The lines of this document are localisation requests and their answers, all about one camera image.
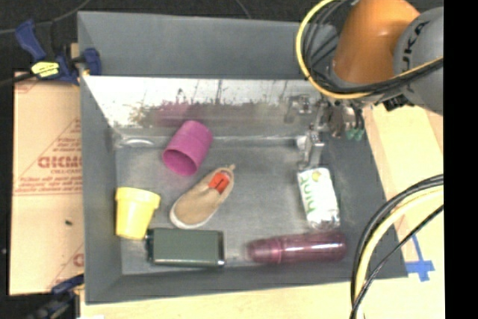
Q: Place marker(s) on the white and green packet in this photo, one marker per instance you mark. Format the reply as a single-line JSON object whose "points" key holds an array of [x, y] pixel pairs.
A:
{"points": [[319, 198]]}

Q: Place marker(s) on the tan slip-on shoe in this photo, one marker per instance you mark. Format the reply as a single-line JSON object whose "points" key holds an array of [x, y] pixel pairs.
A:
{"points": [[199, 203]]}

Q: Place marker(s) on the brown cardboard board red print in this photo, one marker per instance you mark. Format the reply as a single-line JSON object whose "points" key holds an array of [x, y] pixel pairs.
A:
{"points": [[45, 145]]}

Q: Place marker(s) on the dark green flat block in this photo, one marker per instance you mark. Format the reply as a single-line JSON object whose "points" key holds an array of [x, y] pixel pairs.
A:
{"points": [[185, 246]]}

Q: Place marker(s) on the magenta plastic cup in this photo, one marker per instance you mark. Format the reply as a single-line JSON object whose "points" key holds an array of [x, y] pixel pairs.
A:
{"points": [[188, 147]]}

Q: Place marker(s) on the purple translucent bottle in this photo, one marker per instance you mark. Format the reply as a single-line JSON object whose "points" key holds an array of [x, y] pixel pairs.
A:
{"points": [[298, 247]]}

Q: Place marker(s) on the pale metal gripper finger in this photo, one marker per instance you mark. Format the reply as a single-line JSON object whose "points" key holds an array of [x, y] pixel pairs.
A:
{"points": [[298, 109], [313, 151]]}

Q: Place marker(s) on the yellow plastic flower pot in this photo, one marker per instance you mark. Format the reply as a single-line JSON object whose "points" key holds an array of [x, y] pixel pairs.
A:
{"points": [[134, 211]]}

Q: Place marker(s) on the grey metal bin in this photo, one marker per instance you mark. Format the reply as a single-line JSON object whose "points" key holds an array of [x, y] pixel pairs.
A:
{"points": [[261, 194]]}

